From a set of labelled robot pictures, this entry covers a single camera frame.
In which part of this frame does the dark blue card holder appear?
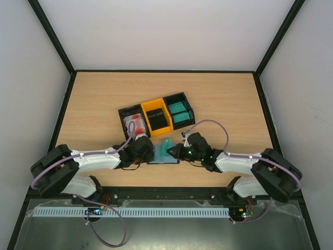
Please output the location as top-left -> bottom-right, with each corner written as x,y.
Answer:
148,140 -> 180,165

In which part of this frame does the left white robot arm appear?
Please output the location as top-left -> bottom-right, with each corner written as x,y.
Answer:
30,135 -> 153,198

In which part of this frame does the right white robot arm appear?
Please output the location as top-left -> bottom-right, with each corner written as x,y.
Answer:
167,132 -> 302,204

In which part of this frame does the red white card stack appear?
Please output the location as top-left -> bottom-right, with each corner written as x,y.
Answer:
124,114 -> 146,136

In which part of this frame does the black card stack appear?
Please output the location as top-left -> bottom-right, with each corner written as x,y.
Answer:
146,108 -> 168,131

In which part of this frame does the teal card stack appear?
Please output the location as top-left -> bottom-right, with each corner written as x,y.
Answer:
168,102 -> 190,123

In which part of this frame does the black bin right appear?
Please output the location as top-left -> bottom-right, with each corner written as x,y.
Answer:
163,92 -> 195,130

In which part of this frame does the black bin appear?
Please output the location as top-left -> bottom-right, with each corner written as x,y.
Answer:
163,92 -> 195,130
118,104 -> 151,141

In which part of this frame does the black bin left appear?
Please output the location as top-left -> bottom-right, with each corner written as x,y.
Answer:
118,104 -> 151,141

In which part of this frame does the yellow bin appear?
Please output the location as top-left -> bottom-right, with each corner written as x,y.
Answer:
140,98 -> 173,137

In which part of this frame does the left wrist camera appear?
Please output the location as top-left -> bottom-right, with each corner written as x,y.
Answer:
136,133 -> 147,140

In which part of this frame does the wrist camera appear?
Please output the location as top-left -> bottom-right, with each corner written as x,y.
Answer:
136,133 -> 147,140
181,132 -> 190,147

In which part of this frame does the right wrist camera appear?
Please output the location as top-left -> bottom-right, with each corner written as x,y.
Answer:
181,132 -> 190,147

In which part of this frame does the black mounting rail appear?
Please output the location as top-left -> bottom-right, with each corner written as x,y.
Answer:
87,186 -> 257,206

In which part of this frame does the grey slotted cable duct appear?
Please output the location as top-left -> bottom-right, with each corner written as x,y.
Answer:
32,207 -> 229,218

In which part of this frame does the black enclosure frame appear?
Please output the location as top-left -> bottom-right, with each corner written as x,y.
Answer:
7,1 -> 320,249

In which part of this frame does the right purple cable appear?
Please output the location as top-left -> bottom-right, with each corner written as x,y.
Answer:
186,119 -> 302,224

